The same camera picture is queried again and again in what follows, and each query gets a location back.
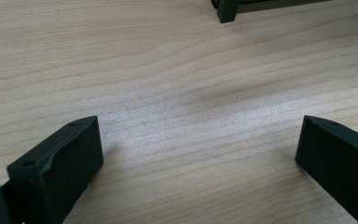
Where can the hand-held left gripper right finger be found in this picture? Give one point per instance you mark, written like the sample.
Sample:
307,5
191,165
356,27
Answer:
338,161

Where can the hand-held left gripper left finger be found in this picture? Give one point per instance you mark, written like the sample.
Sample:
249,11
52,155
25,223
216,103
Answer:
59,174

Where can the black metal rack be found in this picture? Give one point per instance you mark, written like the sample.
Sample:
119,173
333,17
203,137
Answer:
228,11

